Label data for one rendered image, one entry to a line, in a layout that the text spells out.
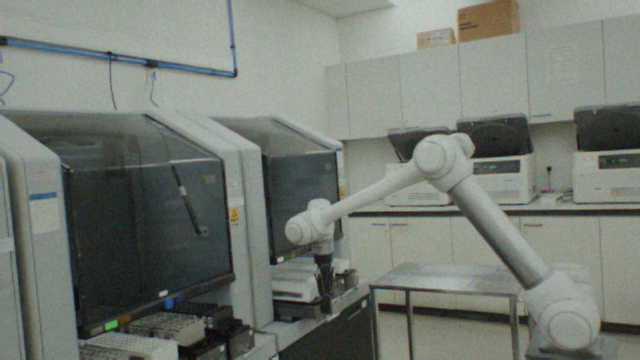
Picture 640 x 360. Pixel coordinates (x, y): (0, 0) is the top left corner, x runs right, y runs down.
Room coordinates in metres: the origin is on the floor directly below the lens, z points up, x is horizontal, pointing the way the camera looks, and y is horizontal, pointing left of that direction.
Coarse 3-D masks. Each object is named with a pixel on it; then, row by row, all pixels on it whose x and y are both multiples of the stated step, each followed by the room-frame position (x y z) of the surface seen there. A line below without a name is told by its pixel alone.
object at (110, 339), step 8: (104, 336) 1.67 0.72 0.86; (112, 336) 1.66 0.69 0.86; (120, 336) 1.65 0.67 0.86; (128, 336) 1.65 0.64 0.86; (136, 336) 1.64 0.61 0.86; (88, 344) 1.60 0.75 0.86; (96, 344) 1.59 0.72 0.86; (104, 344) 1.59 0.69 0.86; (112, 344) 1.58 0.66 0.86; (120, 344) 1.58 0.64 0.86; (128, 344) 1.57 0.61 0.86; (136, 344) 1.56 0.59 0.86; (144, 344) 1.56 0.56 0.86; (152, 344) 1.55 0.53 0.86; (160, 344) 1.55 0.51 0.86; (168, 344) 1.54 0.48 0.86; (176, 344) 1.55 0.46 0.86; (128, 352) 1.52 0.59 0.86; (136, 352) 1.50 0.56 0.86; (144, 352) 1.49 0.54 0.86; (152, 352) 1.48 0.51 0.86; (160, 352) 1.49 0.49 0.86; (168, 352) 1.52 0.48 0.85; (176, 352) 1.55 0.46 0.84
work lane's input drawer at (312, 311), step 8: (280, 304) 2.08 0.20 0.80; (288, 304) 2.07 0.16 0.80; (296, 304) 2.06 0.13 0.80; (304, 304) 2.04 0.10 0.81; (312, 304) 2.02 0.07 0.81; (320, 304) 2.04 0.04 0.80; (280, 312) 2.09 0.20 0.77; (288, 312) 2.07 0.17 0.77; (296, 312) 2.05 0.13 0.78; (304, 312) 2.03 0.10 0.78; (312, 312) 2.01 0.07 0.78; (320, 312) 2.04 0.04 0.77; (320, 320) 2.03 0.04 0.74; (328, 320) 2.00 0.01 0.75
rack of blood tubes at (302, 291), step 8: (272, 280) 2.24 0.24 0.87; (272, 288) 2.12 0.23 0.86; (280, 288) 2.10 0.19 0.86; (288, 288) 2.08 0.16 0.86; (296, 288) 2.08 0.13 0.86; (304, 288) 2.07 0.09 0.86; (312, 288) 2.06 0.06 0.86; (280, 296) 2.18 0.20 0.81; (288, 296) 2.17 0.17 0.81; (296, 296) 2.17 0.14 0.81; (304, 296) 2.05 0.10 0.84; (312, 296) 2.06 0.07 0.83
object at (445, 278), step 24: (408, 264) 2.55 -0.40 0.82; (432, 264) 2.51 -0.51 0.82; (456, 264) 2.48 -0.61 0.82; (480, 264) 2.44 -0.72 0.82; (384, 288) 2.20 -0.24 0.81; (408, 288) 2.15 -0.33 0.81; (432, 288) 2.10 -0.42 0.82; (456, 288) 2.07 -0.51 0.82; (480, 288) 2.04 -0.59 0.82; (504, 288) 2.02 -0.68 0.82; (408, 312) 2.60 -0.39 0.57; (528, 312) 2.32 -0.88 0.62; (408, 336) 2.60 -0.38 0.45; (528, 336) 2.33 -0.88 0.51
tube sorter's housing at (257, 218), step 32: (224, 128) 2.14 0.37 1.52; (256, 160) 2.05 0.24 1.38; (256, 192) 2.04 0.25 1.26; (256, 224) 2.02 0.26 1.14; (256, 256) 2.01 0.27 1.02; (256, 288) 2.00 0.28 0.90; (352, 288) 2.51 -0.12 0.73; (256, 320) 1.99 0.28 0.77; (288, 320) 2.07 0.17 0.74; (352, 320) 2.48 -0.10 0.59; (288, 352) 1.99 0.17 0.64; (320, 352) 2.20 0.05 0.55; (352, 352) 2.46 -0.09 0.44
